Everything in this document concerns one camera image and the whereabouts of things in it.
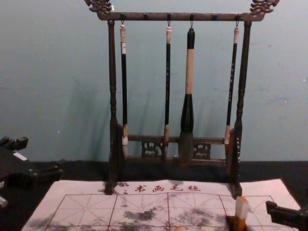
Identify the thin black brush, labelled white cap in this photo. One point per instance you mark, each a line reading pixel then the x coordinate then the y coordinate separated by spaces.
pixel 124 96

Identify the white felt mat, red grid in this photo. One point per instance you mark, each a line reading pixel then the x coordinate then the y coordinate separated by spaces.
pixel 149 207

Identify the black table cloth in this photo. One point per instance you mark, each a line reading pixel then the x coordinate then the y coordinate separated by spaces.
pixel 79 169

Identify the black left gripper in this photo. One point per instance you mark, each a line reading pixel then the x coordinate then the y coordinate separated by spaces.
pixel 16 168

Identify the thin black brush, orange tip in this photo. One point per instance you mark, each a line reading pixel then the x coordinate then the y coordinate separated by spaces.
pixel 231 84

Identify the brush with white orange end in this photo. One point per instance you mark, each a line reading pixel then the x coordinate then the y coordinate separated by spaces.
pixel 241 208

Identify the dark carved wooden brush rack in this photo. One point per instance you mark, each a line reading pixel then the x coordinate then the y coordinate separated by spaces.
pixel 168 16

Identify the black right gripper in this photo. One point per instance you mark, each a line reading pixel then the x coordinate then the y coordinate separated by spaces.
pixel 304 221

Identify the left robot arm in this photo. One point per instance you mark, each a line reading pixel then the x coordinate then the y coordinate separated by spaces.
pixel 2 201

